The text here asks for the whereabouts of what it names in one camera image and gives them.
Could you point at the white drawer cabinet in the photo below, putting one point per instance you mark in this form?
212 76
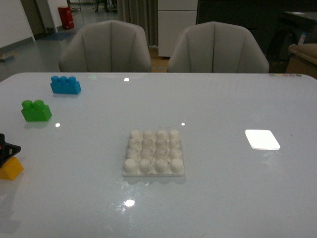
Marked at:
173 17

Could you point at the coloured dot sticker strip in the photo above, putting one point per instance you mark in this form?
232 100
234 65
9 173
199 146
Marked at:
284 75

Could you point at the blue toy block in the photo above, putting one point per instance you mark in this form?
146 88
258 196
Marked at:
65 85

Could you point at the red fire extinguisher box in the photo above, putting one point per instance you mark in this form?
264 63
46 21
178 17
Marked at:
66 17

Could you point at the beige sofa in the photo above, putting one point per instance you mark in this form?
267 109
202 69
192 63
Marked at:
303 59

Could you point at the grey curtain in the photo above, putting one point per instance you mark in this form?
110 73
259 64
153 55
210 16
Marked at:
143 13

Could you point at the grey left armchair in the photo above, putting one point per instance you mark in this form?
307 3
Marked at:
108 46

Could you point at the grey armchair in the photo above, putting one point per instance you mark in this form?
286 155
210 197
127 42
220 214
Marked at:
108 46
216 47

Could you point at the green toy block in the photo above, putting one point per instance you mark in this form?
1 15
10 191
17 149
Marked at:
35 111

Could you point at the white studded base plate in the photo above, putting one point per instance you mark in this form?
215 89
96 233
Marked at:
154 154

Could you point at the grey right armchair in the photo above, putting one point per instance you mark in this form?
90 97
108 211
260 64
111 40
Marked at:
216 47

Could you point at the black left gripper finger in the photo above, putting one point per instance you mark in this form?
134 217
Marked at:
7 150

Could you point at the yellow toy block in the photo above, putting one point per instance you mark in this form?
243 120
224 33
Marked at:
11 169

